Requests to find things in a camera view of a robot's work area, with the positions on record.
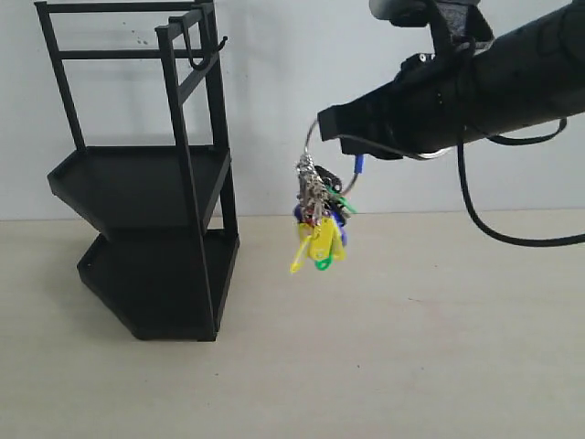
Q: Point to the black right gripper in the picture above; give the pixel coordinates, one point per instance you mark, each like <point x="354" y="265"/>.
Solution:
<point x="420" y="112"/>

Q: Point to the key ring with colourful tags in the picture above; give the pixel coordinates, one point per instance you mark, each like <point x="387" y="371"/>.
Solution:
<point x="321" y="211"/>

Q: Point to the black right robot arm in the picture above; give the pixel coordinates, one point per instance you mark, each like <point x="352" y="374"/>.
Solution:
<point x="473" y="86"/>

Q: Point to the black metal hook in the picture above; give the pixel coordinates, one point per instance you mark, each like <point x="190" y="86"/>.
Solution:
<point x="199" y="58"/>

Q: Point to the black two-tier shelf rack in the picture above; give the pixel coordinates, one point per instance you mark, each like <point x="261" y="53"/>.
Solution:
<point x="165" y="215"/>

